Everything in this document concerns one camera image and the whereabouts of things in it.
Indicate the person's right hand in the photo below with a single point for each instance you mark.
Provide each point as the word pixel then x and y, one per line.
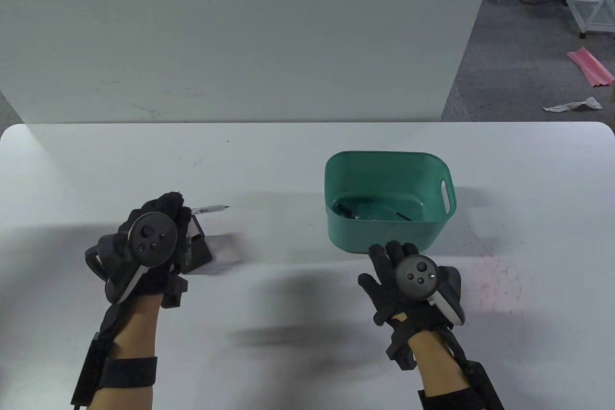
pixel 384 280

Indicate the person's left hand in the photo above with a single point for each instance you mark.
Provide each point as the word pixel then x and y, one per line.
pixel 168 208

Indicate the clear plastic pen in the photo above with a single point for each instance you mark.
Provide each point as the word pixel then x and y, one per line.
pixel 211 209

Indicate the thin black pen refill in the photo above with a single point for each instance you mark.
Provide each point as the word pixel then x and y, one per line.
pixel 403 216

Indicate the black pen tip section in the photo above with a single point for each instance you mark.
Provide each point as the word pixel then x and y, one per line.
pixel 348 211

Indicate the person's left forearm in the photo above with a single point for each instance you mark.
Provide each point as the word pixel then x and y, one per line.
pixel 129 333

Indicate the person's right forearm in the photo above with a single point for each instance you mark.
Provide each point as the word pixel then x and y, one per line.
pixel 437 364

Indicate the black grey right hand controller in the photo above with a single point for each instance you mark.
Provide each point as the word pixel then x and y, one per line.
pixel 415 275

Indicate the black grey hand controller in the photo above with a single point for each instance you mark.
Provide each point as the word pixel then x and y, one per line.
pixel 415 275
pixel 151 239

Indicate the black grey left hand controller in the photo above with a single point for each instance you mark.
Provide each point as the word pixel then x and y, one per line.
pixel 151 239

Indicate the green plastic bin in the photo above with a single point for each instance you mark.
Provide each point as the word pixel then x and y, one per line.
pixel 384 237

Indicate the black mesh pen holder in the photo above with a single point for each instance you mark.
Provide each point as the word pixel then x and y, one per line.
pixel 199 256

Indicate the black right armband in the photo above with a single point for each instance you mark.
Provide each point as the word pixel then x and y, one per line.
pixel 451 398

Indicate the black armband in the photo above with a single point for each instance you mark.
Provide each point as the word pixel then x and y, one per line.
pixel 129 372
pixel 451 398

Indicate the black left armband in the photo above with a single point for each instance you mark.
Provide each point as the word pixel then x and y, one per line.
pixel 129 372

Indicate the white partition board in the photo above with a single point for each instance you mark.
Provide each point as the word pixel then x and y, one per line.
pixel 240 35

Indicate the white crumpled paper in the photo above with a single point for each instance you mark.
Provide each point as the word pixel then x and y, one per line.
pixel 576 105

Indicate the pink folded paper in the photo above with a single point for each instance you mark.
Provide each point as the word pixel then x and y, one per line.
pixel 591 66

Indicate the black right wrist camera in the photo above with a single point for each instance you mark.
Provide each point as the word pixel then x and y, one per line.
pixel 399 350

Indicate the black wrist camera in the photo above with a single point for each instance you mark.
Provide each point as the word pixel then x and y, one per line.
pixel 399 350
pixel 175 290

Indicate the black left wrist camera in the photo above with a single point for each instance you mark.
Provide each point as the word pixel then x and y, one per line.
pixel 175 290

